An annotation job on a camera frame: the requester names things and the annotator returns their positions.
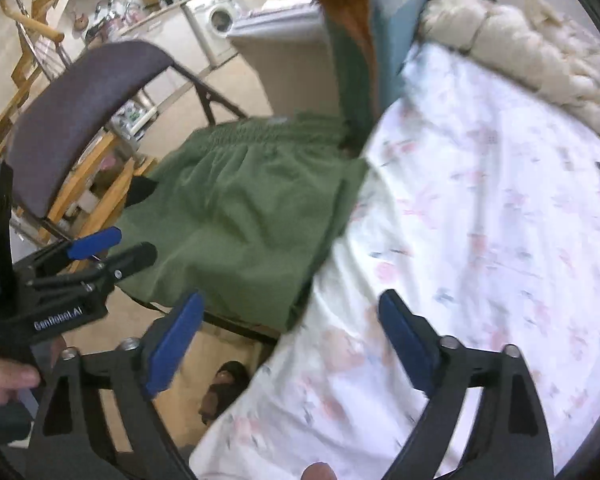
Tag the white floral bed sheet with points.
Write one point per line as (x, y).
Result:
(481, 209)

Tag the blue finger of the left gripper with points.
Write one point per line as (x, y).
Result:
(111, 270)
(64, 252)

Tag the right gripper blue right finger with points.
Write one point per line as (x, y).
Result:
(509, 437)

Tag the olive green pants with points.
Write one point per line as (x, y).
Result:
(244, 213)

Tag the person's right hand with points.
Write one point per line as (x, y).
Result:
(319, 471)

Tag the person's left hand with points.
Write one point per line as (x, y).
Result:
(15, 376)

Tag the yellow wooden stool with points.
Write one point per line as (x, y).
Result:
(94, 192)

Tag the white kitchen counter cabinet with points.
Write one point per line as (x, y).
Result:
(171, 32)

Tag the wooden stair railing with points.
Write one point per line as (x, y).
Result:
(29, 57)

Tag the person's sandalled foot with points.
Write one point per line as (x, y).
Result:
(228, 383)

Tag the cream crumpled duvet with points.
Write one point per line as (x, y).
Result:
(536, 45)

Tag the white washing machine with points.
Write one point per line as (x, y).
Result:
(212, 22)

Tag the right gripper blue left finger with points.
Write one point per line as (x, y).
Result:
(97, 419)

